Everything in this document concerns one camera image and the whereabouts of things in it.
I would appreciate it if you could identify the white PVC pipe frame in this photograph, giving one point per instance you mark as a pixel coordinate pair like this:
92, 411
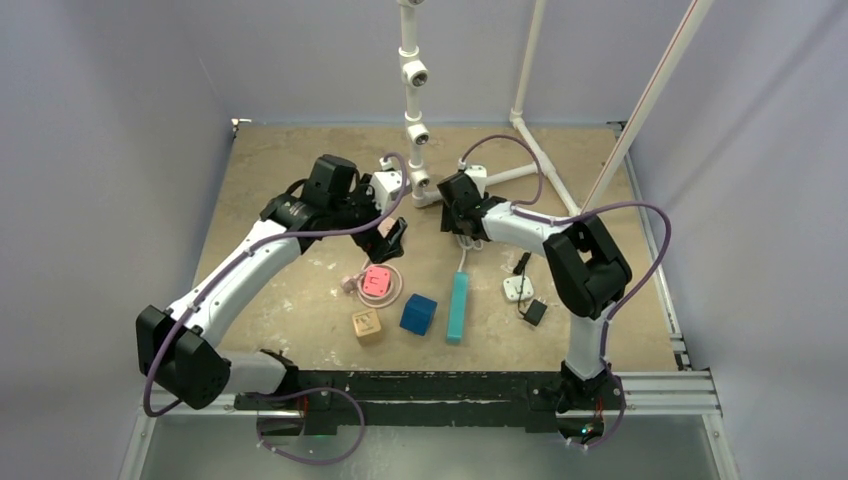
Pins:
557, 61

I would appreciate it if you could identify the pink square plug adapter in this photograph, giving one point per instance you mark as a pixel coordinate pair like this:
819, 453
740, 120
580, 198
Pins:
375, 282

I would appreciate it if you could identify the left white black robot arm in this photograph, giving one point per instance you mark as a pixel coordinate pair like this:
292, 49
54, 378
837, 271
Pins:
178, 346

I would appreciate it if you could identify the blue cube socket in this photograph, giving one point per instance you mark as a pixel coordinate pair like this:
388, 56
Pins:
418, 314

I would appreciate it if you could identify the teal power strip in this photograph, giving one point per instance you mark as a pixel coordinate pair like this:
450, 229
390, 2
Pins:
457, 308

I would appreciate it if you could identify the round pink power socket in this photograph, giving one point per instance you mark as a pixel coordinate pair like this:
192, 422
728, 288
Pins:
385, 226

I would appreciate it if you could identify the black power adapter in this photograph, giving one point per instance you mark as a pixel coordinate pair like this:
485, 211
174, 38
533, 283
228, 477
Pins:
534, 313

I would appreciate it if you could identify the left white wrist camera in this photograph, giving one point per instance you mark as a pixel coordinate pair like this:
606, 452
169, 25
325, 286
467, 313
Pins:
387, 187

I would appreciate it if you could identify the white square wall adapter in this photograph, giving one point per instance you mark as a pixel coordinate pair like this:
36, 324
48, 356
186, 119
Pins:
518, 289

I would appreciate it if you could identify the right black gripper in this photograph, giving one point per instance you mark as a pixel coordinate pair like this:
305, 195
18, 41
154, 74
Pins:
454, 216

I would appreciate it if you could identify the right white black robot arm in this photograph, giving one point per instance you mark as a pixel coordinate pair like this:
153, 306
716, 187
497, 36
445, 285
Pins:
589, 271

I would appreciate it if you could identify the tan cube plug adapter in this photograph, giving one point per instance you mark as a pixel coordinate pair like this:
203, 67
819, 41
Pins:
367, 326

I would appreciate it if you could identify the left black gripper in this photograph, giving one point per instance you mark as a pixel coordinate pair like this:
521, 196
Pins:
379, 248

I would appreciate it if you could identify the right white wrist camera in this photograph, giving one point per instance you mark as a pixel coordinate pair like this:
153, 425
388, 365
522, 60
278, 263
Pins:
478, 175

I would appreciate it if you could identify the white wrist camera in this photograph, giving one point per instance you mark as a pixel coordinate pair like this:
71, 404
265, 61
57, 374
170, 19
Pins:
387, 187
478, 175

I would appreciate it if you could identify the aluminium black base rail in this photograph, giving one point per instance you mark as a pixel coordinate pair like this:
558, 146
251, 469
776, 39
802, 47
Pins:
536, 402

